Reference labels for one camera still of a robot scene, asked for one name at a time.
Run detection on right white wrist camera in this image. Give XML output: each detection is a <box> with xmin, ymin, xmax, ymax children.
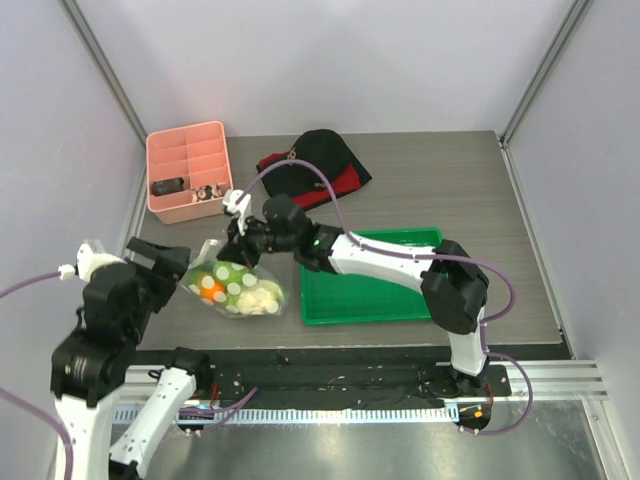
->
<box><xmin>222</xmin><ymin>189</ymin><xmax>252</xmax><ymax>236</ymax></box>

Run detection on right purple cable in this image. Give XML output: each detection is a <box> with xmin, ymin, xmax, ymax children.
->
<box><xmin>242</xmin><ymin>158</ymin><xmax>536</xmax><ymax>436</ymax></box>

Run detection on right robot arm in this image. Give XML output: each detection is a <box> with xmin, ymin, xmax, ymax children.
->
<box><xmin>218</xmin><ymin>190</ymin><xmax>489</xmax><ymax>395</ymax></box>

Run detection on pink divided organizer box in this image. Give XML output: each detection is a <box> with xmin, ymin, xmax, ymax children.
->
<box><xmin>146</xmin><ymin>121</ymin><xmax>233</xmax><ymax>225</ymax></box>

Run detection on aluminium frame rail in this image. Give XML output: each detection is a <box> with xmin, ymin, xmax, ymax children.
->
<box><xmin>112</xmin><ymin>357</ymin><xmax>611</xmax><ymax>426</ymax></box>

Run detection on light green fake vegetable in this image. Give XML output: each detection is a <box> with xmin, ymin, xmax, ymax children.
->
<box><xmin>213</xmin><ymin>260</ymin><xmax>249</xmax><ymax>287</ymax></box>

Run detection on white fake cauliflower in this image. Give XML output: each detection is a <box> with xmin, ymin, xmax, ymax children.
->
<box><xmin>236</xmin><ymin>288</ymin><xmax>280</xmax><ymax>316</ymax></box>

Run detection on small black object in organizer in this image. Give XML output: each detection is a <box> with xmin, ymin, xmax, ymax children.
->
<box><xmin>150</xmin><ymin>177</ymin><xmax>185</xmax><ymax>197</ymax></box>

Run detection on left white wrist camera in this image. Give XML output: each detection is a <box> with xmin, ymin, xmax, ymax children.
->
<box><xmin>58</xmin><ymin>240</ymin><xmax>124</xmax><ymax>283</ymax></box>

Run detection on red and black folded cloth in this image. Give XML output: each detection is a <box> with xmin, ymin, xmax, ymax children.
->
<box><xmin>262</xmin><ymin>155</ymin><xmax>372</xmax><ymax>211</ymax></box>

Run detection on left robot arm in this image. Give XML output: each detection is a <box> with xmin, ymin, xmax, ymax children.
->
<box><xmin>50</xmin><ymin>237</ymin><xmax>213</xmax><ymax>479</ymax></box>

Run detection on black baseball cap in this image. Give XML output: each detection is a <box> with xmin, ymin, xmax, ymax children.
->
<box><xmin>288</xmin><ymin>129</ymin><xmax>354</xmax><ymax>193</ymax></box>

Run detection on orange fake fruit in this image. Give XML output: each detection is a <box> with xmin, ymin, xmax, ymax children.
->
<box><xmin>199</xmin><ymin>283</ymin><xmax>227</xmax><ymax>305</ymax></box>

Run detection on green plastic tray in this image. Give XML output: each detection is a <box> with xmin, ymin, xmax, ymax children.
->
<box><xmin>300</xmin><ymin>227</ymin><xmax>442</xmax><ymax>326</ymax></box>

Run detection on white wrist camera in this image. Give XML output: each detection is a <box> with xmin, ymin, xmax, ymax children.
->
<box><xmin>58</xmin><ymin>240</ymin><xmax>124</xmax><ymax>283</ymax></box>
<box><xmin>222</xmin><ymin>189</ymin><xmax>252</xmax><ymax>236</ymax></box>

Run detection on pink patterned item in organizer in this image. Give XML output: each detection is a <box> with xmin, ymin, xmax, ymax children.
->
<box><xmin>191</xmin><ymin>183</ymin><xmax>225</xmax><ymax>203</ymax></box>

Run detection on clear zip top bag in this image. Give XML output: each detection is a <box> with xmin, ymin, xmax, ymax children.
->
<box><xmin>180</xmin><ymin>239</ymin><xmax>288</xmax><ymax>318</ymax></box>

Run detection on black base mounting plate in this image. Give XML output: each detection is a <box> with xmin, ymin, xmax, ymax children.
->
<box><xmin>195</xmin><ymin>347</ymin><xmax>512</xmax><ymax>410</ymax></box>

